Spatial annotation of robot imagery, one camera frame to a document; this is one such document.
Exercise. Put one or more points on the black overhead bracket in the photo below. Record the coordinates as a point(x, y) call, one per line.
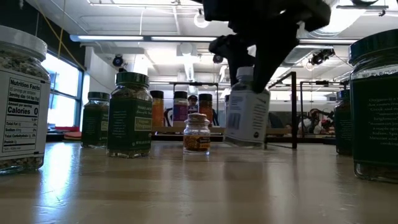
point(362, 7)

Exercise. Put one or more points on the red notebook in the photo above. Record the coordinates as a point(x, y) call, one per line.
point(73, 135)

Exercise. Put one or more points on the black track spotlight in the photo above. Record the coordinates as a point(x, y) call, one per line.
point(321, 56)

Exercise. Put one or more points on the white-lid bagel seasoning jar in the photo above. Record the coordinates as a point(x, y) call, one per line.
point(245, 118)
point(21, 118)

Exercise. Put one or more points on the green-lid oregano spice jar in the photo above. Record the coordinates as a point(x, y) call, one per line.
point(94, 124)
point(343, 124)
point(129, 124)
point(376, 124)

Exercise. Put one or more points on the black-lid purple-label spice jar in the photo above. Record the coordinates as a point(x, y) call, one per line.
point(180, 107)

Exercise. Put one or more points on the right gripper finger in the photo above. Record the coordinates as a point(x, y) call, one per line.
point(273, 49)
point(233, 49)

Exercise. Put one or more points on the wooden shelf with black frame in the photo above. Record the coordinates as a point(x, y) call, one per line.
point(168, 130)

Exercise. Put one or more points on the black background metal frame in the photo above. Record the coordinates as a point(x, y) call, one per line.
point(323, 82)

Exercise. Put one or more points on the window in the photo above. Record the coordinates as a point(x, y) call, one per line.
point(66, 93)

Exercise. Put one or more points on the black-lid orange spice jar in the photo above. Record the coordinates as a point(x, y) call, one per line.
point(157, 112)

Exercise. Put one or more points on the ribbed silver air duct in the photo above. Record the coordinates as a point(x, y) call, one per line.
point(308, 56)

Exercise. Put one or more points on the black round ceiling speaker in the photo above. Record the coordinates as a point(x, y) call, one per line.
point(217, 60)
point(117, 61)

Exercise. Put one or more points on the dark chair back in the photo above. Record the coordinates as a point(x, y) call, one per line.
point(275, 121)

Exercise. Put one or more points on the large silver air duct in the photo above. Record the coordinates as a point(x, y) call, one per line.
point(342, 21)

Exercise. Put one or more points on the small cork-lid glass jar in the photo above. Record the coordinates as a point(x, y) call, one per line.
point(196, 143)

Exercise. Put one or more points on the black-lid brown spice jar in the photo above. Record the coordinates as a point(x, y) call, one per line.
point(206, 105)

